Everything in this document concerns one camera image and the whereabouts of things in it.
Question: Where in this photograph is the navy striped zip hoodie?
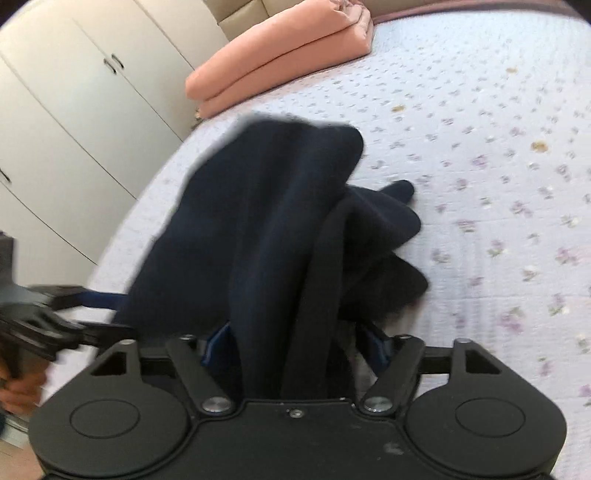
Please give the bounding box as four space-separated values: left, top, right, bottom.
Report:
113 118 429 400

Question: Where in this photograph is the person's left hand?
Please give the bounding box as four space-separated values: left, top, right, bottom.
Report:
1 359 51 416

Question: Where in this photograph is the white wardrobe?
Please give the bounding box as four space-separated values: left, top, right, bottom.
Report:
1 1 226 285

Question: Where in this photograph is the floral quilted bed cover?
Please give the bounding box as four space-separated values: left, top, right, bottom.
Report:
88 10 590 479

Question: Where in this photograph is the beige padded headboard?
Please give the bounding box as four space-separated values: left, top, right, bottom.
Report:
204 0 583 40

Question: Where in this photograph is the lower pink folded quilt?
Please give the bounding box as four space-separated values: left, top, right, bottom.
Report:
197 23 374 119

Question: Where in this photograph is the pink folded quilt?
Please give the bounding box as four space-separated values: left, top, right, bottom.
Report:
197 23 374 119
185 1 370 101

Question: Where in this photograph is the upper pink folded quilt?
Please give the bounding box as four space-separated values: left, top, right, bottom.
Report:
185 1 370 101

